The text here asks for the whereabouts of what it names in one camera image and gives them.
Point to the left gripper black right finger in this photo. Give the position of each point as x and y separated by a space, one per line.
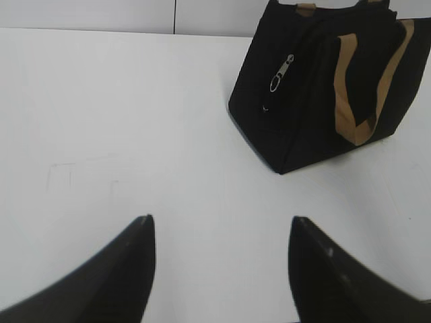
329 285

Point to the black bag with tan handles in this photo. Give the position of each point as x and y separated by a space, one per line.
356 72

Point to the silver zipper pull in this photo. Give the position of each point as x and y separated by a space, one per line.
277 78

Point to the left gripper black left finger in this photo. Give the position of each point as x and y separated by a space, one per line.
113 286

